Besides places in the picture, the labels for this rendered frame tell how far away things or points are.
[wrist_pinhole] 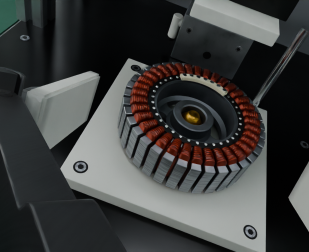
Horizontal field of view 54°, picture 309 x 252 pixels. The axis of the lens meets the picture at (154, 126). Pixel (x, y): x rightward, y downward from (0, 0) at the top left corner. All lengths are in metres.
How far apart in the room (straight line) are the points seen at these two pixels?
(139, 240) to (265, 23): 0.17
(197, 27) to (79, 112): 0.20
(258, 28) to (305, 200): 0.11
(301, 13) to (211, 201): 0.31
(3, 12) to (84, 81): 0.28
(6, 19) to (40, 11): 0.07
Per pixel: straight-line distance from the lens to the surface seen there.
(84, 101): 0.16
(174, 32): 0.35
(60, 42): 0.34
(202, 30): 0.33
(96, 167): 0.22
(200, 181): 0.21
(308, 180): 0.19
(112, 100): 0.26
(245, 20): 0.22
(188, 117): 0.23
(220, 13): 0.22
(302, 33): 0.28
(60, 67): 0.31
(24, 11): 0.36
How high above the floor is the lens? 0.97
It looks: 46 degrees down
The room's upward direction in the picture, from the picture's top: 21 degrees clockwise
